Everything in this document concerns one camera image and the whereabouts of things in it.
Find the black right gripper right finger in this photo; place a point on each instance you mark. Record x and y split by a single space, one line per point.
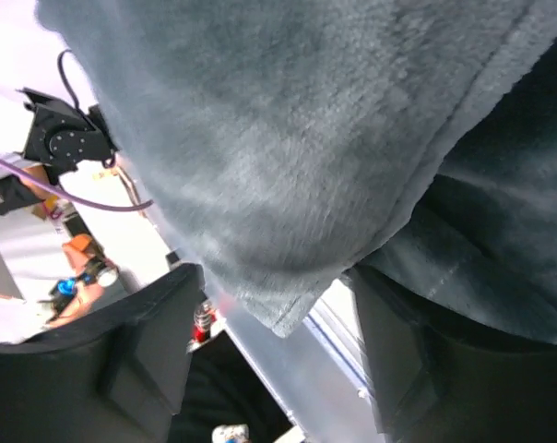
436 376

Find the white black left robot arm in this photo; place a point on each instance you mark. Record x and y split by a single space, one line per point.
39 128

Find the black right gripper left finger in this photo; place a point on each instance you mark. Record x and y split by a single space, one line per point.
115 375

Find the aluminium front rail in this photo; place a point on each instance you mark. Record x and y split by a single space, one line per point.
316 374

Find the grey zebra pillowcase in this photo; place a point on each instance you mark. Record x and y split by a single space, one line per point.
287 141

